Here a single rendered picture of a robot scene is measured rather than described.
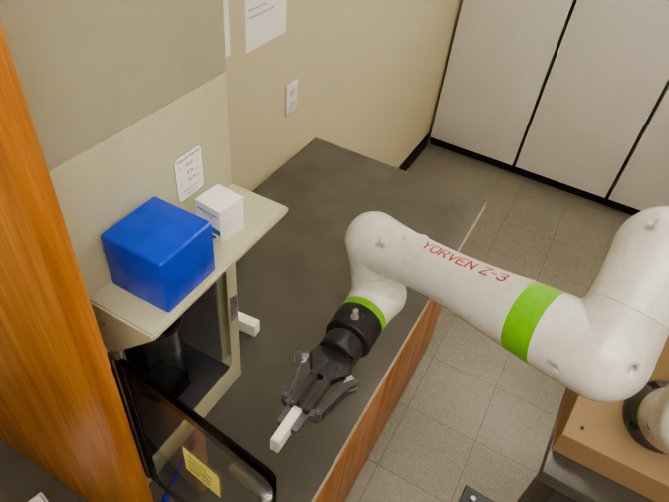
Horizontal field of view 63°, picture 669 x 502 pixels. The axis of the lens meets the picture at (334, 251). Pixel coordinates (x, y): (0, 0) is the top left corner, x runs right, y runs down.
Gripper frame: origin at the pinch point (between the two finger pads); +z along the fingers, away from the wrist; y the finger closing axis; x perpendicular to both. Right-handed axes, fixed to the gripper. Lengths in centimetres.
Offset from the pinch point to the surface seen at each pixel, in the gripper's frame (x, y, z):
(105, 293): -23.1, -24.9, 7.0
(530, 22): 29, -25, -302
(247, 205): -23.0, -20.4, -19.2
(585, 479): 34, 53, -41
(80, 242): -32.0, -26.2, 7.4
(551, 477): 35, 46, -37
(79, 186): -39.3, -26.2, 5.5
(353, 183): 34, -39, -108
